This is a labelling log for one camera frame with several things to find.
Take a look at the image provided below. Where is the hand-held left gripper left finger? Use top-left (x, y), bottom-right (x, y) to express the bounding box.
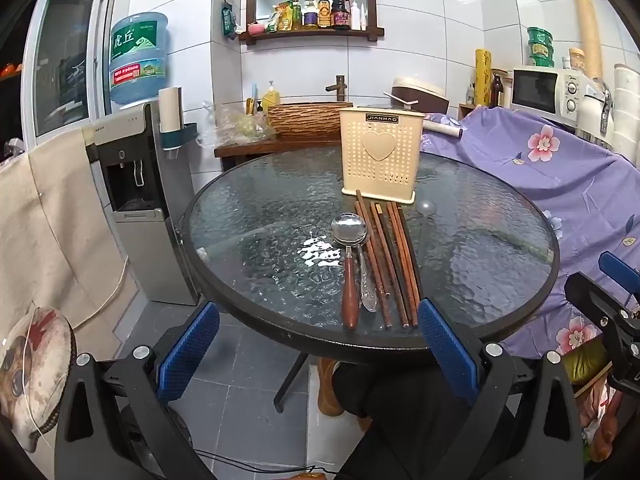
top-left (54, 301), bottom-right (221, 480)

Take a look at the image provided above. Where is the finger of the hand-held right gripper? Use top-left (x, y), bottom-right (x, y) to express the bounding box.
top-left (564, 271), bottom-right (632, 343)
top-left (598, 251), bottom-right (640, 307)

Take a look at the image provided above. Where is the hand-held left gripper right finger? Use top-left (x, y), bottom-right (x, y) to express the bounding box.
top-left (417, 297), bottom-right (586, 480)

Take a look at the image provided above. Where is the black chopstick with gold band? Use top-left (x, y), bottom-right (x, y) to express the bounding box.
top-left (375, 203), bottom-right (410, 330)

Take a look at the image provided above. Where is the wooden handled metal spoon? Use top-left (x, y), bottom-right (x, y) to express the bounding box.
top-left (331, 213), bottom-right (370, 331)

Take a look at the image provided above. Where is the clear plastic spoon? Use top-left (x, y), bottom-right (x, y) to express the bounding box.
top-left (414, 200), bottom-right (439, 268)

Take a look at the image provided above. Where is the beige perforated utensil holder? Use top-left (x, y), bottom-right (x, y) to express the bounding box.
top-left (339, 106), bottom-right (426, 205)

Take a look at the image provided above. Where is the colourful printed blanket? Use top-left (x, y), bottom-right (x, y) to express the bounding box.
top-left (569, 337), bottom-right (632, 467)

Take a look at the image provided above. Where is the person's dark trouser leg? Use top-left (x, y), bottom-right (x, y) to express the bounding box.
top-left (331, 359), bottom-right (483, 480)

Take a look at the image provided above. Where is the black table leg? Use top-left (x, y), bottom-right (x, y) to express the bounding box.
top-left (273, 352), bottom-right (312, 415)

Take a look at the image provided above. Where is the brown shoe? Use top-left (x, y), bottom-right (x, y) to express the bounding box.
top-left (316, 357), bottom-right (375, 432)

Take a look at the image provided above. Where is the purple floral sheet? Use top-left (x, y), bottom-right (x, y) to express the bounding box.
top-left (419, 105), bottom-right (640, 361)

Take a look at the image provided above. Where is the printed round cushion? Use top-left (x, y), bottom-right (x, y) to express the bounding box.
top-left (0, 305), bottom-right (79, 455)

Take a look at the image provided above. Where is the stack of white cups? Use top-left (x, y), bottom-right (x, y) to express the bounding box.
top-left (611, 63), bottom-right (640, 167)

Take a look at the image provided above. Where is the white electric kettle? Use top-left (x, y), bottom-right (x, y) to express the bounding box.
top-left (576, 77), bottom-right (617, 150)

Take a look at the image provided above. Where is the grey water dispenser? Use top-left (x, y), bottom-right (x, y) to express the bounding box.
top-left (82, 102), bottom-right (202, 307)

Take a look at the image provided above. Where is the beige cloth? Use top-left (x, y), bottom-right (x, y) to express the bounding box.
top-left (0, 127), bottom-right (142, 347)

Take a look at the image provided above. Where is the white microwave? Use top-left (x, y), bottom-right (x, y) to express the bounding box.
top-left (510, 66), bottom-right (584, 122)

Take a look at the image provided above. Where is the teal cup holder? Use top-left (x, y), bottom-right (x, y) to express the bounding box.
top-left (161, 121), bottom-right (199, 155)

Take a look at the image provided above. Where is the wooden counter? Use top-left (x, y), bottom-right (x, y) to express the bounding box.
top-left (214, 135), bottom-right (347, 172)

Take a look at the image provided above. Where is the clear plastic bag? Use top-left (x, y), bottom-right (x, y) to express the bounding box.
top-left (196, 101), bottom-right (277, 147)

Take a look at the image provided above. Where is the yellow roll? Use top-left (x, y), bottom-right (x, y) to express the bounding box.
top-left (474, 48), bottom-right (494, 109)

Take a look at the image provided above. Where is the tall beige paper cup stack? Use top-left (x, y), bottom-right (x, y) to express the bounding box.
top-left (571, 0), bottom-right (604, 82)

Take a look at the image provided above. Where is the white paper cup stack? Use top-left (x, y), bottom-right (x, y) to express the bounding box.
top-left (158, 86), bottom-right (182, 133)

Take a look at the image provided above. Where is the white and brown rice cooker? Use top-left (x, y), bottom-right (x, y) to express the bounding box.
top-left (384, 76), bottom-right (449, 114)

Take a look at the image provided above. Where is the wicker pattern basin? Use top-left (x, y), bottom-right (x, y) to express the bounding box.
top-left (267, 101), bottom-right (342, 137)

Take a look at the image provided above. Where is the brass faucet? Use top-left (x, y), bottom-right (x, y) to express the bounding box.
top-left (325, 75), bottom-right (349, 104)

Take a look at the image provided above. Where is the blue water jug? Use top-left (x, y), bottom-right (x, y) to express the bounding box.
top-left (109, 12), bottom-right (169, 109)

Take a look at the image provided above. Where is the aluminium framed window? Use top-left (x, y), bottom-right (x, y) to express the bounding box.
top-left (22, 0), bottom-right (120, 152)

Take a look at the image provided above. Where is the wooden framed mirror shelf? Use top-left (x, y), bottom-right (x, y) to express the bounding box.
top-left (238, 0), bottom-right (386, 47)

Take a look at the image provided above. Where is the yellow packet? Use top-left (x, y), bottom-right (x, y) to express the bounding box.
top-left (265, 4), bottom-right (296, 32)

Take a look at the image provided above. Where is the dark soy sauce bottle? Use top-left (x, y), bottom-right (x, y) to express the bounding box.
top-left (330, 0), bottom-right (351, 30)

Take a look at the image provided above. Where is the white cable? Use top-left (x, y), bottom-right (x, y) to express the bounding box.
top-left (27, 255), bottom-right (130, 331)

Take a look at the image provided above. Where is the black floor cable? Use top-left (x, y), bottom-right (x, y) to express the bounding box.
top-left (197, 447), bottom-right (343, 478)

